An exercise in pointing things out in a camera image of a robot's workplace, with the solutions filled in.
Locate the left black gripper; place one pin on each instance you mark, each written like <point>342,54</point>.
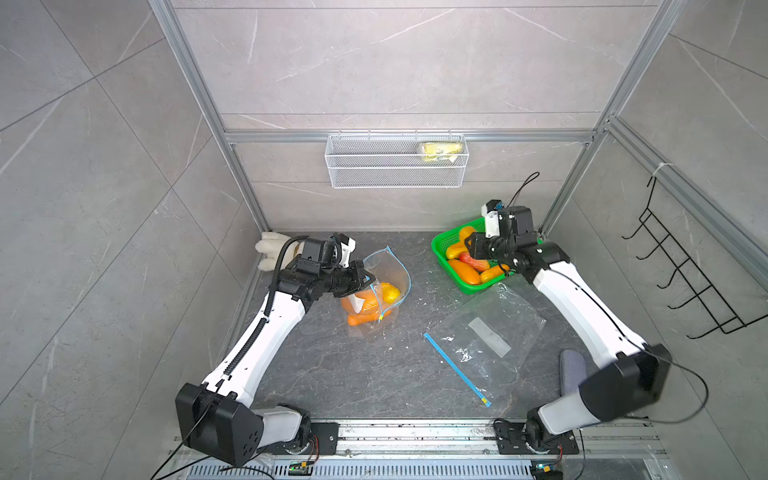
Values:
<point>354,284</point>

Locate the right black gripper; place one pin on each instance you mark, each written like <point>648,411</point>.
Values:
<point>475,248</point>

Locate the yellow mango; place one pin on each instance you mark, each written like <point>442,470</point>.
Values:
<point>464,272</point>

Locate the clear zip-top bag blue zipper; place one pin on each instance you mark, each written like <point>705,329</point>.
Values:
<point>386,267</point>

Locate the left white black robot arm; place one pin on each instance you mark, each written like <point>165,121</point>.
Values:
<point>215,417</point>

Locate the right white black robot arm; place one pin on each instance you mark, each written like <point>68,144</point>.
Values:
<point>631,372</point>

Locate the small orange mango centre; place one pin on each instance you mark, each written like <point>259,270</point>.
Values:
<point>466,233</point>

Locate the white plush teddy bear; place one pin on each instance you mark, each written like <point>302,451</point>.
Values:
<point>270,245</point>

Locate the green plastic basket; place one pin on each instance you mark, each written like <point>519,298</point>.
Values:
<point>443,240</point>

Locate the purple round pad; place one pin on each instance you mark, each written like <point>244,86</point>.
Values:
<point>573,371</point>

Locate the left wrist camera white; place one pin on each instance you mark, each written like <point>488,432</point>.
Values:
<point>344,246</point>

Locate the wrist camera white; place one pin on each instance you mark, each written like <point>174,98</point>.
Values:
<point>344,246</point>
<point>490,213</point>

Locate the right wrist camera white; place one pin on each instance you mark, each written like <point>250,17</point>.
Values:
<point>490,213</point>

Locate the yellow sponge in wire basket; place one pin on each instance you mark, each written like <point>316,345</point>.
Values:
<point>440,151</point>

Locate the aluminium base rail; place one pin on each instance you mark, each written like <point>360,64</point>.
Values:
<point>445,449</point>

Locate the black wire wall hook rack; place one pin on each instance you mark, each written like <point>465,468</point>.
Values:
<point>719,314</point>

